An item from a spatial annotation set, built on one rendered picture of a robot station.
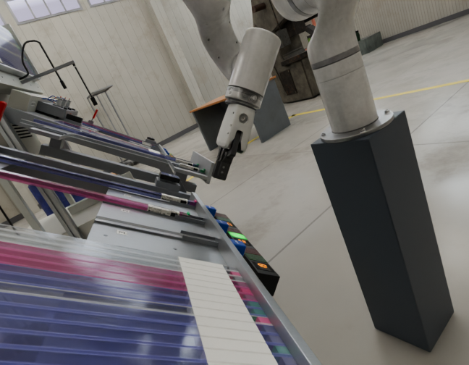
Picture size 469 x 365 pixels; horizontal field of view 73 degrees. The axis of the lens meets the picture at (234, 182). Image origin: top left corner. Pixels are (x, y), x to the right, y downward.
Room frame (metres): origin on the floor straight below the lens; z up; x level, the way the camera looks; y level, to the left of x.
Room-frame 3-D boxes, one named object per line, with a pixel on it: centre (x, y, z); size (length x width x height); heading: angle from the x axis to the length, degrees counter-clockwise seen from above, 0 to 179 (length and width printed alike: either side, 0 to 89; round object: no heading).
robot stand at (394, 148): (0.81, -0.36, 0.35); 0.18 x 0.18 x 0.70; 30
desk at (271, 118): (4.84, -0.46, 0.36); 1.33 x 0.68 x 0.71; 35
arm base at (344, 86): (0.81, -0.36, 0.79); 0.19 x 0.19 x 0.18
